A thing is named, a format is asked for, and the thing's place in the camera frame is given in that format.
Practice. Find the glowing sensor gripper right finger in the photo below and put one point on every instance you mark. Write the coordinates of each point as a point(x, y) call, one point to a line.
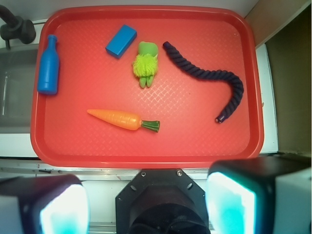
point(262, 195)

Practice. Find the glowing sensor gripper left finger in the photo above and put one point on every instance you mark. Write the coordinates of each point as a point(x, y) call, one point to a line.
point(43, 205)

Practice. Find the orange plastic toy carrot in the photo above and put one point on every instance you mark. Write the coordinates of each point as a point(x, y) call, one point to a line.
point(125, 120)

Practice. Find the red plastic tray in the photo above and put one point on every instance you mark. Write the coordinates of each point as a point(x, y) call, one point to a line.
point(64, 134)

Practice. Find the blue plastic toy bottle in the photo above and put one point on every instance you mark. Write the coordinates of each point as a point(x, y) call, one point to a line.
point(49, 68)

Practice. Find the stainless steel sink basin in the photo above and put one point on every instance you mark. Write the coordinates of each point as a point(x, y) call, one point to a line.
point(17, 77)

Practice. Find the green fuzzy toy figure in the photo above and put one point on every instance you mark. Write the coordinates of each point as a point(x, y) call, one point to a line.
point(145, 66)

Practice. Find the blue rectangular block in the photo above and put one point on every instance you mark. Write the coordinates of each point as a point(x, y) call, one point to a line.
point(121, 41)

